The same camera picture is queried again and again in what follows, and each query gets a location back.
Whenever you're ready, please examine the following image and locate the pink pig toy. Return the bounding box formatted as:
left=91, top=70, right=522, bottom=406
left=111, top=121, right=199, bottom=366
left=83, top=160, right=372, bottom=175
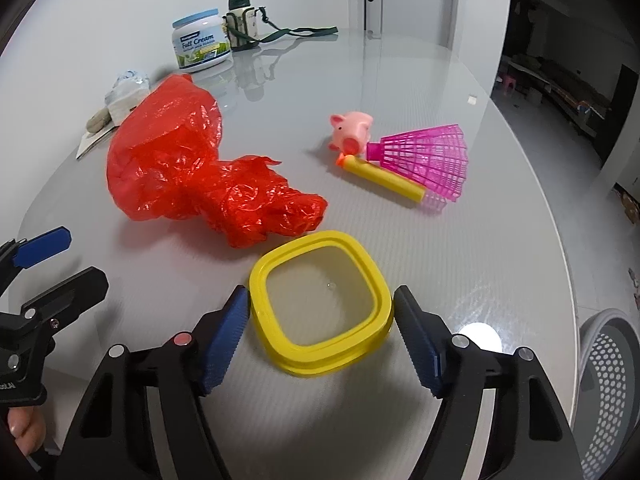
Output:
left=328, top=111, right=375, bottom=157

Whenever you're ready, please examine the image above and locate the beige round stone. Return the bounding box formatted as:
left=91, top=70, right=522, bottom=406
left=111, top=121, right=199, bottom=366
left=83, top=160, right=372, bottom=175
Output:
left=86, top=107, right=112, bottom=134

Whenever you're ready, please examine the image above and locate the small white box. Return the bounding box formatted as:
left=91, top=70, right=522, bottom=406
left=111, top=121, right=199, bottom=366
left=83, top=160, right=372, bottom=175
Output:
left=107, top=95, right=143, bottom=123

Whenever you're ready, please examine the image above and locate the yellow square lid ring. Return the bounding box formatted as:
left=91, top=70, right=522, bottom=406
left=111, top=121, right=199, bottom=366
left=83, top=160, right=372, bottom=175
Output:
left=248, top=230, right=394, bottom=377

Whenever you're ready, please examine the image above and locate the yellow foam dart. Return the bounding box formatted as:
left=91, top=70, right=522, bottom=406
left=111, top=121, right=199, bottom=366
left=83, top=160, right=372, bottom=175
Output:
left=337, top=154, right=427, bottom=204

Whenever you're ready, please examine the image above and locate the white blue printed tissue pack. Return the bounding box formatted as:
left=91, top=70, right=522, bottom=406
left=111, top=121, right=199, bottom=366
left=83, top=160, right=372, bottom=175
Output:
left=104, top=69, right=151, bottom=106

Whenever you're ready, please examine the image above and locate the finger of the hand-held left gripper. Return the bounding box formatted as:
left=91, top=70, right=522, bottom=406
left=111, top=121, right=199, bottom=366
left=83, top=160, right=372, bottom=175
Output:
left=22, top=266, right=110, bottom=335
left=0, top=226, right=72, bottom=291

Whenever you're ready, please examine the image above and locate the pink plastic shuttlecock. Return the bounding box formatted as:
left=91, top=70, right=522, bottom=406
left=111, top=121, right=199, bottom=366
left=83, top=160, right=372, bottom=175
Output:
left=365, top=122, right=469, bottom=211

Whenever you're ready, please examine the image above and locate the grey perforated basket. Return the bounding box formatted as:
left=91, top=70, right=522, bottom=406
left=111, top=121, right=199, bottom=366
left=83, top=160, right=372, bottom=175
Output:
left=577, top=308, right=640, bottom=480

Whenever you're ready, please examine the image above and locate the green white strapped water bottle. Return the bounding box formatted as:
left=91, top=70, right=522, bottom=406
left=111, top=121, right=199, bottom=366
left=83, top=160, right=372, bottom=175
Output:
left=221, top=0, right=339, bottom=52

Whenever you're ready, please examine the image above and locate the milk powder can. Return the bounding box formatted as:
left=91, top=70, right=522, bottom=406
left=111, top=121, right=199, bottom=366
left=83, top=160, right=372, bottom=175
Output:
left=172, top=8, right=233, bottom=71

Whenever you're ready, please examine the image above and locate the red plastic bag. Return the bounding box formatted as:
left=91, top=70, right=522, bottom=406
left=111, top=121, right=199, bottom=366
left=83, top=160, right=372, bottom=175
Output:
left=106, top=73, right=329, bottom=249

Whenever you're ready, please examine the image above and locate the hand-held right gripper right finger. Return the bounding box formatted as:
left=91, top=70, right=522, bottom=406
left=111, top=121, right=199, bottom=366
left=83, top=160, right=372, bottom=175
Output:
left=392, top=285, right=583, bottom=480

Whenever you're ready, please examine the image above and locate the person's left hand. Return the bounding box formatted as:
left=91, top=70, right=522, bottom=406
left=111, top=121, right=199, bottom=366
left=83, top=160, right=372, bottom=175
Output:
left=2, top=404, right=48, bottom=457

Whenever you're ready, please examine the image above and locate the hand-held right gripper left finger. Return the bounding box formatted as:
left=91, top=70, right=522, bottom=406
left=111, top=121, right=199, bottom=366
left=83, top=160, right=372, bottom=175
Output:
left=64, top=285, right=251, bottom=480

